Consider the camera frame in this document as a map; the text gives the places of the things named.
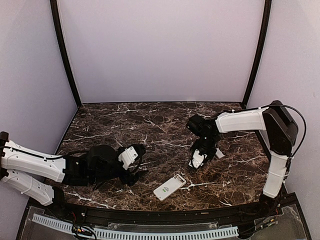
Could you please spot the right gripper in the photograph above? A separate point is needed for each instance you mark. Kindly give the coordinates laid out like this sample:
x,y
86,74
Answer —
x,y
210,156

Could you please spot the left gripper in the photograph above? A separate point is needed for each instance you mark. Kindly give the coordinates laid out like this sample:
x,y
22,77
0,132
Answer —
x,y
131,179

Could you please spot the white battery cover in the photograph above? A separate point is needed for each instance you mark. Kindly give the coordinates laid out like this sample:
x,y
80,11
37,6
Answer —
x,y
219,154

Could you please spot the white remote control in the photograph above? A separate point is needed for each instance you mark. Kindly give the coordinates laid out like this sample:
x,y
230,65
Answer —
x,y
169,187

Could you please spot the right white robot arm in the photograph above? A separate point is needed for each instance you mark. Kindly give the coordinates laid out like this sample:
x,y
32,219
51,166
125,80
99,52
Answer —
x,y
273,120

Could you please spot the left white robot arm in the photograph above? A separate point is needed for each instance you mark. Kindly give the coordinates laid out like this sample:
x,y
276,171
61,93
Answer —
x,y
80,168

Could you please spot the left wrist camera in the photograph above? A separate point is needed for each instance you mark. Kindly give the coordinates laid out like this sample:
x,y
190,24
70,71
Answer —
x,y
127,157

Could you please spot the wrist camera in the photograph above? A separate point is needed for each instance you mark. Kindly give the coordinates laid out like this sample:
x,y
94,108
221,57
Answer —
x,y
127,157
197,125

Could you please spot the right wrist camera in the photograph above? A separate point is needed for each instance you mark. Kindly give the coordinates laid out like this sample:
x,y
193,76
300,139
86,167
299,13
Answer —
x,y
197,125

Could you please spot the white slotted cable duct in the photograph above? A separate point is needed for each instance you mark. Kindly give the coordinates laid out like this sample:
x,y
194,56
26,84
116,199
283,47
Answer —
x,y
161,233

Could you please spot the black front rail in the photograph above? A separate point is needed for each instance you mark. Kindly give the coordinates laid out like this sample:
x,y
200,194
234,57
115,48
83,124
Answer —
x,y
241,214

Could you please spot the right black frame post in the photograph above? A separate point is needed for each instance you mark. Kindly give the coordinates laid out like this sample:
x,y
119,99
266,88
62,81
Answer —
x,y
258,53

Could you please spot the black frame post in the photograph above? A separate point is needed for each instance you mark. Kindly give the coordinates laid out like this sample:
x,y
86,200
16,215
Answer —
x,y
63,52
258,53

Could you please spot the left black frame post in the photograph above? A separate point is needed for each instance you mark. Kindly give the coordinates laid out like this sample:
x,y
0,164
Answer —
x,y
63,52

